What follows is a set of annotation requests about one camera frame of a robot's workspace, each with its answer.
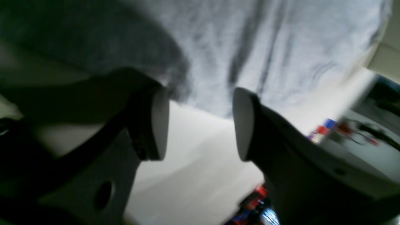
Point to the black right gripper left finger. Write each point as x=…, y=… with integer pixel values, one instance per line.
x=91, y=184

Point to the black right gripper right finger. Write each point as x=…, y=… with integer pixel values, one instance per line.
x=306, y=184

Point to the grey T-shirt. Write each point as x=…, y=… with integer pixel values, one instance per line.
x=202, y=49

